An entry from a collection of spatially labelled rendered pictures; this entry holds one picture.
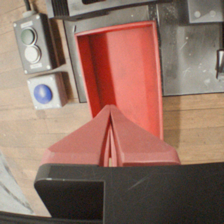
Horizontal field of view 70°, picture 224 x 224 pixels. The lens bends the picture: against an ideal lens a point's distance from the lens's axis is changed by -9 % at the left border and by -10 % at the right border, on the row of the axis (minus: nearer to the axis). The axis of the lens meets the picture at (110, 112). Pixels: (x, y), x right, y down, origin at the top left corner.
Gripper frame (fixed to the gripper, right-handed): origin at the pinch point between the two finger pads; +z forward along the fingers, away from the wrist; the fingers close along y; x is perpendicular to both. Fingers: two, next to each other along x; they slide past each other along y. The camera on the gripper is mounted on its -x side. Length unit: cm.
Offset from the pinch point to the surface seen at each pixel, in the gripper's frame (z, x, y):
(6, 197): 101, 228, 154
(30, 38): 21.2, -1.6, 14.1
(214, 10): 11.8, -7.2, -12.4
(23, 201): 95, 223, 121
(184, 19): 15.0, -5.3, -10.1
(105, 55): 21.0, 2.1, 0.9
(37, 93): 19.1, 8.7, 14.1
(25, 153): 20.9, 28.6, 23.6
